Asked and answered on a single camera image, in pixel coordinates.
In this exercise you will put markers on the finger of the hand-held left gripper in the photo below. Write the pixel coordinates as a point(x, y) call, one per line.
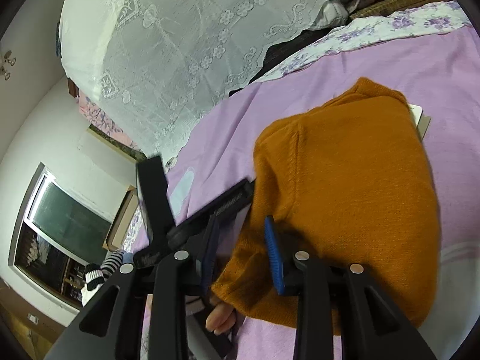
point(153, 195)
point(225, 204)

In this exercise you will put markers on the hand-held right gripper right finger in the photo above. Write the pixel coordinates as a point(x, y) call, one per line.
point(273, 258)

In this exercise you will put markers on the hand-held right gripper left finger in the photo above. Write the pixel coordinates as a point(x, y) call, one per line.
point(210, 258)

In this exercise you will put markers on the orange knit sweater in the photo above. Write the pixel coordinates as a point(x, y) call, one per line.
point(356, 195)

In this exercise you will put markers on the person's left forearm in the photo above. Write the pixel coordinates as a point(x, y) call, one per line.
point(108, 264)

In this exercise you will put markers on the person's left hand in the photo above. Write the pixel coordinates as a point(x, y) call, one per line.
point(221, 317)

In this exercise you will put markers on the purple blanket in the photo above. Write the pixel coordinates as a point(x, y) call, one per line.
point(225, 131)

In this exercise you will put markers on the window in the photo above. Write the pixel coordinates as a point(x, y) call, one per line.
point(63, 217)

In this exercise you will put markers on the pink floral cloth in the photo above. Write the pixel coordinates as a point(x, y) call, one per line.
point(99, 114)

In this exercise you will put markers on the brown wooden cabinet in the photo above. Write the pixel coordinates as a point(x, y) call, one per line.
point(22, 326)

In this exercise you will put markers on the white lace curtain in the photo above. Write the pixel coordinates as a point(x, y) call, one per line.
point(187, 45)

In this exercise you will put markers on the ceiling lamp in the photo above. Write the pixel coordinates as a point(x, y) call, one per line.
point(7, 63)

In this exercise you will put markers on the white purple floral quilt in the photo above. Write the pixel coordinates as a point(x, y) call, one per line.
point(337, 37)

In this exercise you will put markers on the white paper card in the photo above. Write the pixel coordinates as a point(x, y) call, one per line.
point(422, 118)

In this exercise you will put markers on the white crumpled cloth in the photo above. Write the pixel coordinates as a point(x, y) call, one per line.
point(332, 11)

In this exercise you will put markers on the brown woven mat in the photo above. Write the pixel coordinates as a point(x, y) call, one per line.
point(412, 0)

